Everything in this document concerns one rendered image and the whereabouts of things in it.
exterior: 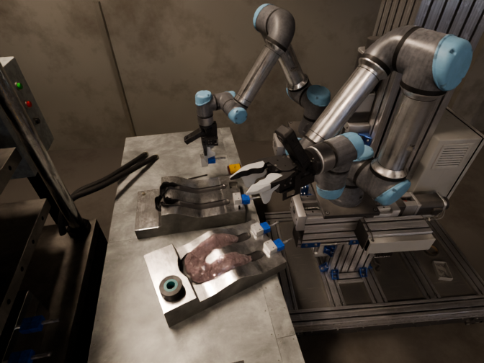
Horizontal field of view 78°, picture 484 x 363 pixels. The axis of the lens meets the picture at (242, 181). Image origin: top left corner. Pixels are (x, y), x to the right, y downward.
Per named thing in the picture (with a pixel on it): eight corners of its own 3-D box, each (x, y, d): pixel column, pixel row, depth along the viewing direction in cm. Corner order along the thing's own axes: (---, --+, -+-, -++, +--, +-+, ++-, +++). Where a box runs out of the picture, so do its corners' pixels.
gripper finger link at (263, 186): (257, 216, 64) (283, 196, 69) (256, 194, 61) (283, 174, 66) (246, 210, 66) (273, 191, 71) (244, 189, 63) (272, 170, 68)
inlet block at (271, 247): (288, 238, 132) (289, 230, 129) (294, 246, 129) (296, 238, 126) (263, 250, 128) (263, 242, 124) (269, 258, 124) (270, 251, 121)
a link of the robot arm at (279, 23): (312, 25, 117) (245, 130, 134) (296, 19, 125) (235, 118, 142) (293, 8, 110) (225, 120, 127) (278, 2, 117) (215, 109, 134)
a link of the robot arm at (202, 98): (215, 94, 133) (197, 98, 131) (217, 116, 141) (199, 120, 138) (209, 87, 139) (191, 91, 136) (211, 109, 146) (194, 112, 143)
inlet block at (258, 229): (274, 222, 140) (276, 214, 136) (281, 229, 136) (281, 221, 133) (251, 232, 135) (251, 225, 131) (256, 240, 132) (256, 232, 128)
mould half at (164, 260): (253, 226, 141) (254, 210, 134) (285, 269, 124) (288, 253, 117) (149, 271, 123) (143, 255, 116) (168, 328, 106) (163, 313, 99)
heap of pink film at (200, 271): (235, 232, 131) (235, 220, 126) (256, 263, 119) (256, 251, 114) (178, 256, 122) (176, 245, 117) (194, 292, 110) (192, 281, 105)
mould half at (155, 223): (235, 186, 162) (235, 167, 153) (245, 222, 143) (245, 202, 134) (140, 199, 155) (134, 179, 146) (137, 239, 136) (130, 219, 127)
